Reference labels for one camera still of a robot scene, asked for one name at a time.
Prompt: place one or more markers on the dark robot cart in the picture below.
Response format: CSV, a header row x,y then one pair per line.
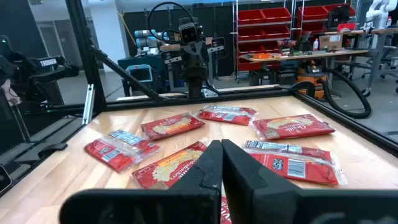
x,y
157,63

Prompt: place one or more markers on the white robot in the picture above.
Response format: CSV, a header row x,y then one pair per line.
x,y
377,12

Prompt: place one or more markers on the orange tool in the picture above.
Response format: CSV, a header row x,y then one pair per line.
x,y
261,56

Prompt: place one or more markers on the grey office chair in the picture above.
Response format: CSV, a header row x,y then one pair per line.
x,y
385,53

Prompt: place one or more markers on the red storage bin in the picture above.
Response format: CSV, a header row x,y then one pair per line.
x,y
311,13
247,65
276,14
251,33
311,27
250,47
251,17
276,31

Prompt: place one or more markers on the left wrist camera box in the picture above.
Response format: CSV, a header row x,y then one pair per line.
x,y
188,34

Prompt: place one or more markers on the silver frame bracket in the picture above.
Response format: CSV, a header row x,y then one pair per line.
x,y
88,104

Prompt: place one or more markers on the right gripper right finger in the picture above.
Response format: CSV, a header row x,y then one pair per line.
x,y
264,202

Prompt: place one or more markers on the wooden workbench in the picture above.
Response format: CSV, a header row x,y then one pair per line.
x,y
311,56
382,31

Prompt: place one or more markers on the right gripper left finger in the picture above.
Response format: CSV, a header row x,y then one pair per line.
x,y
140,208

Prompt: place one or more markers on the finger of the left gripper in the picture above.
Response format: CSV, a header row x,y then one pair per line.
x,y
191,71
200,71

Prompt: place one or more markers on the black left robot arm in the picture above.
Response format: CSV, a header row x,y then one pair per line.
x,y
196,90

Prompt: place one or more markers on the black aluminium table frame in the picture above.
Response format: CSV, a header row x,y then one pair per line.
x,y
84,46

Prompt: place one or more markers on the orange shop vacuum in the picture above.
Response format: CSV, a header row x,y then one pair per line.
x,y
311,82

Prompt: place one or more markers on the white bottle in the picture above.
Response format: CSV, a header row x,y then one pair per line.
x,y
316,45

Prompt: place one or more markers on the person's hand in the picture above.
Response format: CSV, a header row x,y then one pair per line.
x,y
9,93

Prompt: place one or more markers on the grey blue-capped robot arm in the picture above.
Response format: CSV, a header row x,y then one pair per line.
x,y
146,39

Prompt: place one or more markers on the metal shelf rack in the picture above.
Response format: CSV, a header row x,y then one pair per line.
x,y
264,24
311,21

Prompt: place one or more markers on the cardboard box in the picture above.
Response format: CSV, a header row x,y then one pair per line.
x,y
331,42

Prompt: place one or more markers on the black monitor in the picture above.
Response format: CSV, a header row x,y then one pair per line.
x,y
339,15

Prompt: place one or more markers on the blue-framed teach pendant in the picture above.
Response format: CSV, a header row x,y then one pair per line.
x,y
140,74

